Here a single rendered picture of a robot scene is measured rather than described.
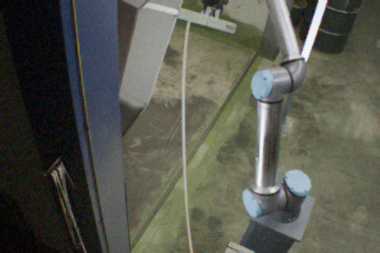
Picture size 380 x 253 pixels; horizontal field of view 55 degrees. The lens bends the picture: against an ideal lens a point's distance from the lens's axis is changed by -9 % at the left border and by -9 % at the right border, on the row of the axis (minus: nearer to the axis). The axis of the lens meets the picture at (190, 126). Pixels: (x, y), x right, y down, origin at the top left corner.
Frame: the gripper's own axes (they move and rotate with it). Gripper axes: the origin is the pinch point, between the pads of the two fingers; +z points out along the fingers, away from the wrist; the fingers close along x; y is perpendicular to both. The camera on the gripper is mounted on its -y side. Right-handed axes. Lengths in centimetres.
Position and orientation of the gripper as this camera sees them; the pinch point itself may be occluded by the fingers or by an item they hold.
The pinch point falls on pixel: (209, 23)
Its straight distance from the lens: 191.0
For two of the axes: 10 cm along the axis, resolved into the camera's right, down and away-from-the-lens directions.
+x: -8.7, -1.1, -4.8
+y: -4.1, -3.7, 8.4
